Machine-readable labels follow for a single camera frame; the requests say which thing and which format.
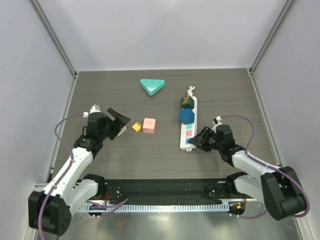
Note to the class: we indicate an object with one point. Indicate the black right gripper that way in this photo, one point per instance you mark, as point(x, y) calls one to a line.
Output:
point(204, 139)

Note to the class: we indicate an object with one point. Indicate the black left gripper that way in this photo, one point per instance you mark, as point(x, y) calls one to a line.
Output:
point(123, 121)

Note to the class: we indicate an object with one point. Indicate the white cube plug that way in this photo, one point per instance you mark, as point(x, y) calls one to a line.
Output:
point(122, 131)

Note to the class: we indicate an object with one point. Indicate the white power strip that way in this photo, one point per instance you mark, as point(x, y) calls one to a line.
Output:
point(189, 131)

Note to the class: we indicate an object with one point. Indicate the yellow cube plug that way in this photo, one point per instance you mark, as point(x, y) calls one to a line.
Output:
point(137, 127)

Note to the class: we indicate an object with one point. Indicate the blue cube plug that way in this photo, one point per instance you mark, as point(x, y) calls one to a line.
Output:
point(186, 116)

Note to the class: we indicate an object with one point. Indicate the pink cube plug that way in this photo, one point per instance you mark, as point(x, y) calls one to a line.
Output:
point(149, 125)

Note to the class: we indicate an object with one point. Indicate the teal triangular socket adapter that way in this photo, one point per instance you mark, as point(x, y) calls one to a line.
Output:
point(152, 86)

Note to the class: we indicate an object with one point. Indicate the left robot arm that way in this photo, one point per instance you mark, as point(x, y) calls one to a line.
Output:
point(50, 210)

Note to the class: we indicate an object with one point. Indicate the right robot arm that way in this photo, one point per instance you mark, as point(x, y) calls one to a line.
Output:
point(278, 188)

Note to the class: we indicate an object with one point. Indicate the dark green cube plug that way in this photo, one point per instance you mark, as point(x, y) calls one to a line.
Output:
point(187, 102)

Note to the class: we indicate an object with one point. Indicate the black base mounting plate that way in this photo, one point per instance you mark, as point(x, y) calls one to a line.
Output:
point(167, 192)

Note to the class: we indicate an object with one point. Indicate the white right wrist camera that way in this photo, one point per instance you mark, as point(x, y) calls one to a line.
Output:
point(216, 122)

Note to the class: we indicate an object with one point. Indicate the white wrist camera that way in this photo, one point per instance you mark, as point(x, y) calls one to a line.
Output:
point(94, 109)
point(216, 122)

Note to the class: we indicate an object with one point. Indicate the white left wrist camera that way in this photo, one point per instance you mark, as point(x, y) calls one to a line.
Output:
point(94, 109)

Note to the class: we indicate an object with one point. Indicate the white slotted cable duct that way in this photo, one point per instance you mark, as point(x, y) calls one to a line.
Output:
point(223, 207)

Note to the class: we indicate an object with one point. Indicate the left aluminium frame post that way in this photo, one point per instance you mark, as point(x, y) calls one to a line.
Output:
point(52, 35)

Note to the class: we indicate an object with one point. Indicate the aluminium frame post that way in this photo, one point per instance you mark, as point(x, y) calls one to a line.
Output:
point(52, 35)
point(283, 14)

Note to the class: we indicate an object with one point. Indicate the right aluminium frame post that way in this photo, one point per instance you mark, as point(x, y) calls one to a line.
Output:
point(283, 14)

